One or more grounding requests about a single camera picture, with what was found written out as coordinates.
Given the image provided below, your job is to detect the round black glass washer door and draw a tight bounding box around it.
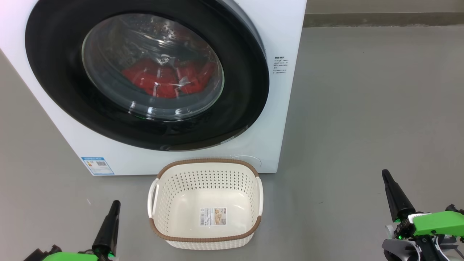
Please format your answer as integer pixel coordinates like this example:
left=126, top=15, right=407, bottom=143
left=25, top=0, right=270, bottom=152

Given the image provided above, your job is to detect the paper product label sticker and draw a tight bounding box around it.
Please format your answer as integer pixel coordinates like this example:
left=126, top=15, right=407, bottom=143
left=199, top=207, right=227, bottom=226

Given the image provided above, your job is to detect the black text warning sticker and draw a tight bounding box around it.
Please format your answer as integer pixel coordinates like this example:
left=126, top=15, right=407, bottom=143
left=274, top=56, right=289, bottom=75

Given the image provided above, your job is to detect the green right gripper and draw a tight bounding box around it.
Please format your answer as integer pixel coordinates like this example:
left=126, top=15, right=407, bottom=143
left=382, top=169, right=464, bottom=240

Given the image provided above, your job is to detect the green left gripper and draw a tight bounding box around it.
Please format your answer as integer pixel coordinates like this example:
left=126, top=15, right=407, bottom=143
left=42, top=200, right=121, bottom=261

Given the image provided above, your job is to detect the blue energy label sticker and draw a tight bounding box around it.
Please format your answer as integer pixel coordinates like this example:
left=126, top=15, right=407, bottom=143
left=81, top=157, right=115, bottom=176

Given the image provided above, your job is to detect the red garment with white trim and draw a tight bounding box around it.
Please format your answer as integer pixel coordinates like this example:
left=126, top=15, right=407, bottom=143
left=121, top=58, right=179, bottom=99

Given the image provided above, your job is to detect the cream perforated basket brown rim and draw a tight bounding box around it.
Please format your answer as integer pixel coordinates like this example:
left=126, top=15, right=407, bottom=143
left=147, top=158, right=264, bottom=250

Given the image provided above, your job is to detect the white front-load washing machine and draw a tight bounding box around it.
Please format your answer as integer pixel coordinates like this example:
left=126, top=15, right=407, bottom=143
left=0, top=0, right=307, bottom=176

